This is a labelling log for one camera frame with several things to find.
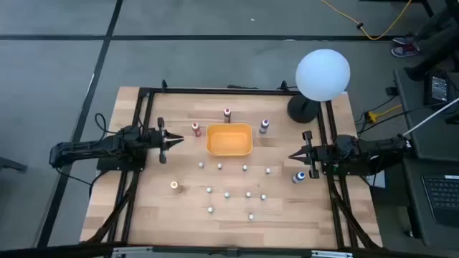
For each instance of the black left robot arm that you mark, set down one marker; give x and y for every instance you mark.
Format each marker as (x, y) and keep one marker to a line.
(89, 147)

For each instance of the black floor stand foot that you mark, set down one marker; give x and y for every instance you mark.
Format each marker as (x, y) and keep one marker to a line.
(12, 165)

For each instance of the black aluminium table frame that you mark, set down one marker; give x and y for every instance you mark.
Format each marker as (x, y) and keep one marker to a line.
(233, 91)

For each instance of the pink-capped maroon coloring bottle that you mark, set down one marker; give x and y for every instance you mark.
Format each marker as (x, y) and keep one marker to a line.
(227, 114)

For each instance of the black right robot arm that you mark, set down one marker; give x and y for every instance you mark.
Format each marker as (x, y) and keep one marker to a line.
(376, 147)

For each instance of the red food coloring bottle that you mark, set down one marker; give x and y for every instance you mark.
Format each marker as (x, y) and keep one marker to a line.
(196, 128)

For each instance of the yellow-capped food coloring bottle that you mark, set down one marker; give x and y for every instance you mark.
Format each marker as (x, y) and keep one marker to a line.
(174, 185)

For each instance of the dark grey side desk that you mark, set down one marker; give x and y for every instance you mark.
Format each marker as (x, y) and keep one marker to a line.
(430, 147)

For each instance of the purple food coloring bottle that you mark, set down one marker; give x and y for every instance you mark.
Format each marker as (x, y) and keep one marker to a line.
(264, 125)

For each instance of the black laptop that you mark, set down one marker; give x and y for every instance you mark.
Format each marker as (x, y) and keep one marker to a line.
(443, 197)

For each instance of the silver aluminium bracket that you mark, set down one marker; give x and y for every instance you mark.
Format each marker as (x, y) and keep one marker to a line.
(331, 254)
(132, 251)

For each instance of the blue food coloring bottle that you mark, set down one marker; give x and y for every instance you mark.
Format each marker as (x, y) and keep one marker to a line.
(298, 176)

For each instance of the white rod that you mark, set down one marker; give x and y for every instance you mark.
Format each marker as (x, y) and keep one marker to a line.
(430, 117)

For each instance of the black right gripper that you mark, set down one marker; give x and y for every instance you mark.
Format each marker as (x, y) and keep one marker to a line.
(321, 154)

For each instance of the person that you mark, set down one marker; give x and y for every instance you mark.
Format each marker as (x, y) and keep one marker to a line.
(435, 27)

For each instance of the yellow plastic basket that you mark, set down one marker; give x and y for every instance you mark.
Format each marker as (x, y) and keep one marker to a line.
(229, 140)

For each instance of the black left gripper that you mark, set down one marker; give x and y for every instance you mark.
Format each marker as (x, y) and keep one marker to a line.
(154, 139)

